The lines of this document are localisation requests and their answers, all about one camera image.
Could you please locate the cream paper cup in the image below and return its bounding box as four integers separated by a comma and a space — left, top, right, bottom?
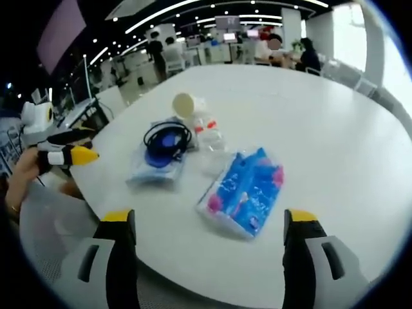
171, 92, 196, 118

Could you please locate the blue item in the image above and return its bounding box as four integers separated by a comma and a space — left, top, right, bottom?
125, 117, 193, 191

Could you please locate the blue tissue packet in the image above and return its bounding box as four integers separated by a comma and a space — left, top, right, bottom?
195, 147, 285, 241

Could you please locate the clear bag with orange caps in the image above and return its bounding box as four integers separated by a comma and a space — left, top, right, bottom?
189, 96, 230, 152

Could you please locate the hanging monitor screen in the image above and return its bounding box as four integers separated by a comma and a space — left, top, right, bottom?
214, 15, 241, 30

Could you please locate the white tabletop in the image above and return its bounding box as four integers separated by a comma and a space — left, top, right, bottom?
70, 64, 412, 308

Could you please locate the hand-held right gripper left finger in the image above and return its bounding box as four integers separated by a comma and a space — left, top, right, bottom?
59, 209, 141, 309

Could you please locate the grey mesh chair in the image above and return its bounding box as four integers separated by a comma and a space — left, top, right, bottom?
19, 183, 226, 309

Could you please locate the purple wall screen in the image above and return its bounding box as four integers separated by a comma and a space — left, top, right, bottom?
36, 0, 88, 75

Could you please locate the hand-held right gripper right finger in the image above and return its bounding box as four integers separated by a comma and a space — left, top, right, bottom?
282, 209, 370, 309

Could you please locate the person's left hand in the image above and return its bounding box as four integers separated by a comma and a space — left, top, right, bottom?
5, 148, 42, 210

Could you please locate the black cable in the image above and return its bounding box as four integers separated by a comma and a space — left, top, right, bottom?
142, 123, 193, 162

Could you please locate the white chair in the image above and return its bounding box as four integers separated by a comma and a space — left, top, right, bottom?
321, 61, 387, 100

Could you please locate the grey side desk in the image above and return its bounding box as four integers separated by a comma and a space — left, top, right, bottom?
54, 97, 110, 133

